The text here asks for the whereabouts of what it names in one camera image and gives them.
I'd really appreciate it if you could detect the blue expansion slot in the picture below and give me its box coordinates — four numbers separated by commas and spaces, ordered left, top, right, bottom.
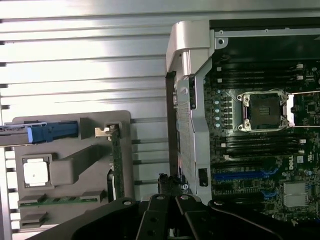
213, 171, 262, 181

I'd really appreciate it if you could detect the open black pc case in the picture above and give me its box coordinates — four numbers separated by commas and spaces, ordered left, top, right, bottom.
164, 19, 320, 226

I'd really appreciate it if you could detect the green motherboard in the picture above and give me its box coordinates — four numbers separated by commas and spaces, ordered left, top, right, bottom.
203, 59, 320, 223

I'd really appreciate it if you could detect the green ram stick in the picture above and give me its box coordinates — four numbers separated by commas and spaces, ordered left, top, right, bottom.
19, 196, 106, 208

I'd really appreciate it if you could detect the gray parts rack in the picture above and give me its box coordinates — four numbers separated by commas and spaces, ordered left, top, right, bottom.
11, 109, 133, 233

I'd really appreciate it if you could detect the silver chipset heatsink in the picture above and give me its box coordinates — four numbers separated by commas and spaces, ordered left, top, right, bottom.
283, 181, 308, 208

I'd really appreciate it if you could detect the silver cpu chip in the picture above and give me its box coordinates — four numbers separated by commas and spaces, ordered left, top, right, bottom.
22, 161, 48, 187

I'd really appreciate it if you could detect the hard disk blue carrier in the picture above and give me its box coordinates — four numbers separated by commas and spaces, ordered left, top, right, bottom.
0, 121, 80, 148

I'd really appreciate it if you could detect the cpu socket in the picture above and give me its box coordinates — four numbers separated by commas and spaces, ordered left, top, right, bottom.
236, 91, 292, 132

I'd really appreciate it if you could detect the metal socket cover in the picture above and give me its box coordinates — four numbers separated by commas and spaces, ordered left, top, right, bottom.
287, 92, 320, 128

